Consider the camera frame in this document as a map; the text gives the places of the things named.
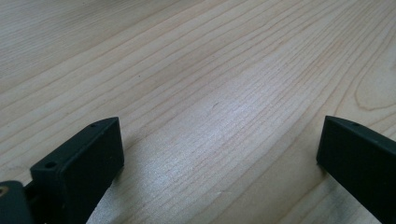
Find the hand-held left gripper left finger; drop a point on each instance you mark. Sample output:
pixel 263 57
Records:
pixel 77 174

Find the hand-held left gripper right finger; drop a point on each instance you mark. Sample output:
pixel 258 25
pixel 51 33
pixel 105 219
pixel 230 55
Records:
pixel 358 161

